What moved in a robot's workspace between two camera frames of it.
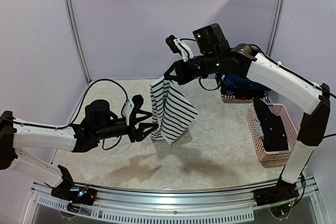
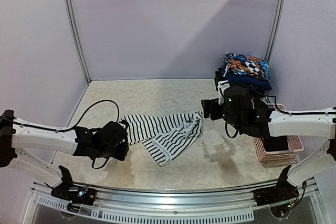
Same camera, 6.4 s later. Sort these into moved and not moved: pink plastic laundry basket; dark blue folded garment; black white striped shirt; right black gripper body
Moved: right black gripper body; black white striped shirt
Not moved: pink plastic laundry basket; dark blue folded garment
